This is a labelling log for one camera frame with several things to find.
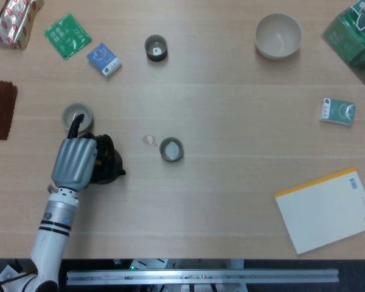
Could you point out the green tea sachet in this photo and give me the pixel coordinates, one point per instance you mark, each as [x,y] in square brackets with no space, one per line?
[67,36]

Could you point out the left robot hand grey black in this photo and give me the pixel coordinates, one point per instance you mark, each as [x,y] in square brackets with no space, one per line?
[74,161]

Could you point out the white notebook yellow spine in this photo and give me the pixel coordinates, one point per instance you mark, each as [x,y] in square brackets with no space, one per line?
[325,213]

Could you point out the blue tea box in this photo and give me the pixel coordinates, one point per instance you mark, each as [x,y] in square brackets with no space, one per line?
[104,59]

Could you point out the black teapot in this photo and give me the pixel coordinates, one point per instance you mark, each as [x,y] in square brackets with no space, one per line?
[112,164]

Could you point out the dark teacup plain inside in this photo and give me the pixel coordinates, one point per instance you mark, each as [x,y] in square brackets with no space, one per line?
[171,149]

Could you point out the dark brown cloth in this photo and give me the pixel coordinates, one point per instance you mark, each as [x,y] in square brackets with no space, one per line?
[0,111]

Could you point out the clear box green tea bags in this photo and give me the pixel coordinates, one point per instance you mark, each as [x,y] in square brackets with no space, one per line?
[356,42]

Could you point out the robot base chassis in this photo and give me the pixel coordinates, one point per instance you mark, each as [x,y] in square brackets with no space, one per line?
[146,263]

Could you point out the light grey shallow teacup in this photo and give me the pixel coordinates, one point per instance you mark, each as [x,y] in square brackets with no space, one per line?
[71,112]

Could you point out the beige ceramic bowl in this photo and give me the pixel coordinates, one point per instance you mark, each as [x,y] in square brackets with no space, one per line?
[278,35]

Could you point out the white paper tag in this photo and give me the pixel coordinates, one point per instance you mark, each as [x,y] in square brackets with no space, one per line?
[6,273]

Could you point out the aluminium rail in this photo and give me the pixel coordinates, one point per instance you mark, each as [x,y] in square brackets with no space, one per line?
[200,276]

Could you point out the teal tea box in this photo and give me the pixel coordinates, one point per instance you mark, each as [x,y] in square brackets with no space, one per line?
[337,112]

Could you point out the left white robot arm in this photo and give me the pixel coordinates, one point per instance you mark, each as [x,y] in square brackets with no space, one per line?
[51,231]

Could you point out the dark teacup with white tag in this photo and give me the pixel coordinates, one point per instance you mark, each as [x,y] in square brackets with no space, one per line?
[155,48]

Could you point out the gold red foil bag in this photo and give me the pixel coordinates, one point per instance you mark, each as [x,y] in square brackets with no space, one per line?
[13,24]

